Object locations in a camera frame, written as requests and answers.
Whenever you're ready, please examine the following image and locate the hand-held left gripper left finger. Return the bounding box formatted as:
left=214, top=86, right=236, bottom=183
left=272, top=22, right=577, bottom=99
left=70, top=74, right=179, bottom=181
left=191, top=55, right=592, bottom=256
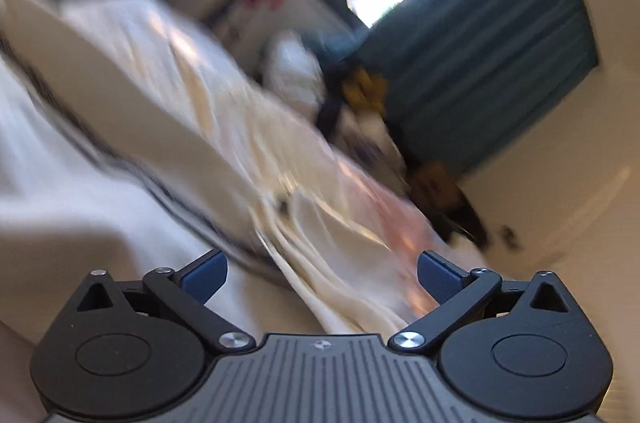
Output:
left=75, top=249, right=255, bottom=354

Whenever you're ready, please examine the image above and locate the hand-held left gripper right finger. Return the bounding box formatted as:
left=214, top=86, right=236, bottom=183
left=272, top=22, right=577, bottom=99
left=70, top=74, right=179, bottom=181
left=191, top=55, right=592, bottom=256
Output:
left=387, top=250, right=573, bottom=354

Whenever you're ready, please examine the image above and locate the white garment with dark trim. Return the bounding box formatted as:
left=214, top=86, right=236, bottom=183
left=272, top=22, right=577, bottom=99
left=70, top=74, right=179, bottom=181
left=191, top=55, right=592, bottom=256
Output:
left=0, top=0, right=321, bottom=344

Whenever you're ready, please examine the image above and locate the pile of clothes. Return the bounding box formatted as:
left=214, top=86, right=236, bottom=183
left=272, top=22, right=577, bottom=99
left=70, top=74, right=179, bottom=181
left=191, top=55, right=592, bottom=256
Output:
left=257, top=30, right=413, bottom=186

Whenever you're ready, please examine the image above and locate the pastel pink blue bed sheet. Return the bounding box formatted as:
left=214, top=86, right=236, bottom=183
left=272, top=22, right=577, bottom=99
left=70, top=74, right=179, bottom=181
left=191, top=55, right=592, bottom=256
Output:
left=280, top=143, right=483, bottom=319

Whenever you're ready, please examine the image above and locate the brown paper bag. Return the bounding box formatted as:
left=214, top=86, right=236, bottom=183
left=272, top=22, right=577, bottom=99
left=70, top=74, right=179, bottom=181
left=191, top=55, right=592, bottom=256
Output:
left=406, top=159, right=467, bottom=216

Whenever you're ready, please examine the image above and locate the mustard yellow cloth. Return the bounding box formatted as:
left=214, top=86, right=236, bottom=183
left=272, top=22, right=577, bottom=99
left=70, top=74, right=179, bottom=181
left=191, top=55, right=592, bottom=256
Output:
left=341, top=69, right=390, bottom=115

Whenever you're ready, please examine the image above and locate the teal curtain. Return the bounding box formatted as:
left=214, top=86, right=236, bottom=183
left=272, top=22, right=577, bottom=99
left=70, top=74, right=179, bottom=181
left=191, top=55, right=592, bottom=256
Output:
left=345, top=0, right=601, bottom=180

